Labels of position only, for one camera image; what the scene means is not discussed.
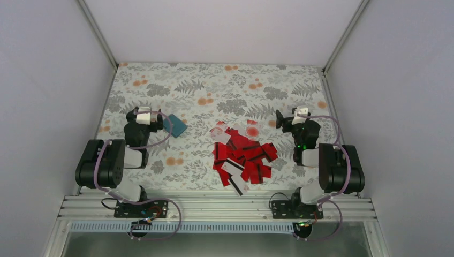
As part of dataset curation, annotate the teal card holder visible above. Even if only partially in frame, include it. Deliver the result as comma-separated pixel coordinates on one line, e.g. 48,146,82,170
163,114,187,138

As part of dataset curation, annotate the white card with black stripe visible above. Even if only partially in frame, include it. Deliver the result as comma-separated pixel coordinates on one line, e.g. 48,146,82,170
228,175,249,196

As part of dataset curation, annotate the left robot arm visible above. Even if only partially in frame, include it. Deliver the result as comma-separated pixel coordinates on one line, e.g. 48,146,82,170
75,107,173,217

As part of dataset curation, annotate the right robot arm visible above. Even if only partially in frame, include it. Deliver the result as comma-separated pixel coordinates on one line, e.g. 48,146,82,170
276,108,365,218

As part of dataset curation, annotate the pile of red cards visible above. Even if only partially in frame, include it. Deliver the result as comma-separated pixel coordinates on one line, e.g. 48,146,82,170
212,119,278,186

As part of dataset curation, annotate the white card with red print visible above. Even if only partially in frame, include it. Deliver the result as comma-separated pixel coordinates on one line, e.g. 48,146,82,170
210,127,231,145

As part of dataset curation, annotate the white card under stripe card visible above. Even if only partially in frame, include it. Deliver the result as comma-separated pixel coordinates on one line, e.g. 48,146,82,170
221,158,244,177

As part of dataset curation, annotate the floral patterned table mat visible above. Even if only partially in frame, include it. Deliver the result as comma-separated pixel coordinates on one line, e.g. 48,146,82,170
97,63,337,191

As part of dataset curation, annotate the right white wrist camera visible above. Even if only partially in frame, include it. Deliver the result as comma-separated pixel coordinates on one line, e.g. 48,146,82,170
291,106,310,125

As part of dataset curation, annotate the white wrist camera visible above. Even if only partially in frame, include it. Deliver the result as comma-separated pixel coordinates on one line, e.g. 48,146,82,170
136,107,151,125
291,106,310,125

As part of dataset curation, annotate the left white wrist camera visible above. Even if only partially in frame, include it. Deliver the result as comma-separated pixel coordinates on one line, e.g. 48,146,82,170
136,107,151,125

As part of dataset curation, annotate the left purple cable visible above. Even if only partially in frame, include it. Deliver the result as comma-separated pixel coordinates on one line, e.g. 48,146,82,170
93,110,183,242

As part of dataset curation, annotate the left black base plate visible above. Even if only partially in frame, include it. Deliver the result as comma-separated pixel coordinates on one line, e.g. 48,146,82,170
113,200,168,219

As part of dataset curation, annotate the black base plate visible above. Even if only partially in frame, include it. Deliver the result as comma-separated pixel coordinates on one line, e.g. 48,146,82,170
269,200,324,219
113,200,168,219

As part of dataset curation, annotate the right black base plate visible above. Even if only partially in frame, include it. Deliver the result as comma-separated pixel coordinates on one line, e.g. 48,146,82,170
269,200,324,219

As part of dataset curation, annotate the aluminium rail frame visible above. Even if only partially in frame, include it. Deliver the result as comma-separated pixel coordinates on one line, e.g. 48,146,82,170
58,188,377,222

